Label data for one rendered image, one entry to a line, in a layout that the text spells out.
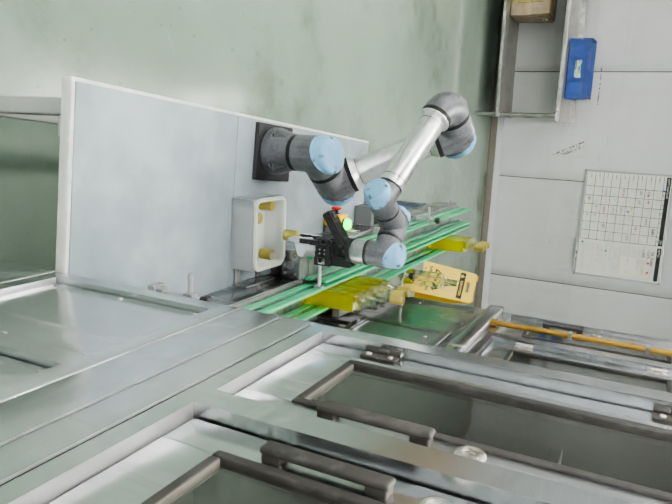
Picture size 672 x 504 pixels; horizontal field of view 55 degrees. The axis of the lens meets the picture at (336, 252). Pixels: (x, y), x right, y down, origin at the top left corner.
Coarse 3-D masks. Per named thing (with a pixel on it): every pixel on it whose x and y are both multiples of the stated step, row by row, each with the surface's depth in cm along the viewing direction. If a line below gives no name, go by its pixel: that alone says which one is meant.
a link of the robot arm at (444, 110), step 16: (448, 96) 191; (432, 112) 188; (448, 112) 188; (464, 112) 193; (416, 128) 187; (432, 128) 187; (416, 144) 184; (432, 144) 188; (400, 160) 182; (416, 160) 183; (384, 176) 181; (400, 176) 180; (368, 192) 177; (384, 192) 175; (400, 192) 181; (384, 208) 179
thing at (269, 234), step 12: (276, 204) 207; (264, 216) 209; (276, 216) 208; (264, 228) 210; (276, 228) 209; (264, 240) 211; (276, 240) 209; (276, 252) 210; (264, 264) 202; (276, 264) 206
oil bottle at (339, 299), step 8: (328, 288) 216; (312, 296) 215; (320, 296) 213; (328, 296) 212; (336, 296) 210; (344, 296) 209; (352, 296) 208; (360, 296) 209; (312, 304) 215; (320, 304) 214; (328, 304) 212; (336, 304) 211; (344, 304) 209; (352, 304) 208; (360, 304) 208
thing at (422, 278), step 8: (408, 272) 295; (416, 272) 295; (424, 272) 294; (432, 272) 294; (400, 280) 298; (408, 280) 296; (416, 280) 294; (424, 280) 292; (432, 280) 290; (440, 280) 288; (448, 280) 289; (456, 280) 288
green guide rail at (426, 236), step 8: (448, 224) 350; (456, 224) 353; (464, 224) 354; (424, 232) 319; (432, 232) 322; (440, 232) 321; (408, 240) 294; (416, 240) 295; (424, 240) 296; (408, 248) 278; (360, 264) 239; (328, 272) 225; (336, 272) 224; (344, 272) 224; (312, 280) 215; (328, 280) 213
